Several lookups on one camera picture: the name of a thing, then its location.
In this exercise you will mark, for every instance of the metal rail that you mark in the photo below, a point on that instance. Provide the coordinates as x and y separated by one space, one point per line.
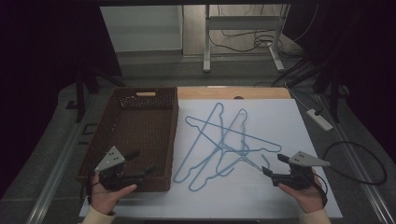
358 165
59 168

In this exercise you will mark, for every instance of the black stand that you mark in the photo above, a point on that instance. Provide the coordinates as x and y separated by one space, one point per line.
333 96
80 93

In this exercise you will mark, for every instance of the person's right hand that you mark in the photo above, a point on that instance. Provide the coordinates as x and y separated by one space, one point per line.
306 199

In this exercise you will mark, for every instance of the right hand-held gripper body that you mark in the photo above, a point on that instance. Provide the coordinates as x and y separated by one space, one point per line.
299 175

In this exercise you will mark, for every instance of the white desk frame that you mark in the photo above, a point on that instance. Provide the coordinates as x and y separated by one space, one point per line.
243 22

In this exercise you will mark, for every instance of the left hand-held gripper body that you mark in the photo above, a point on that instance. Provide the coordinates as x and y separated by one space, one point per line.
112 160

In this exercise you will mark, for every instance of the person's left hand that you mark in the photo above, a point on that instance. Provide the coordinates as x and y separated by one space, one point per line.
104 199

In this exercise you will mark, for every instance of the white table mat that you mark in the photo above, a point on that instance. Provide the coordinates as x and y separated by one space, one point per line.
274 118

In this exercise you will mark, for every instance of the white power strip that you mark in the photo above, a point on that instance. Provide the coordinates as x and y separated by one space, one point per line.
320 121

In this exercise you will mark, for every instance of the brown woven basket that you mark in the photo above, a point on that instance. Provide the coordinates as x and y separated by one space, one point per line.
137 133

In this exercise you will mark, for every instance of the white panel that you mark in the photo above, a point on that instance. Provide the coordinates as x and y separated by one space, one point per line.
140 28

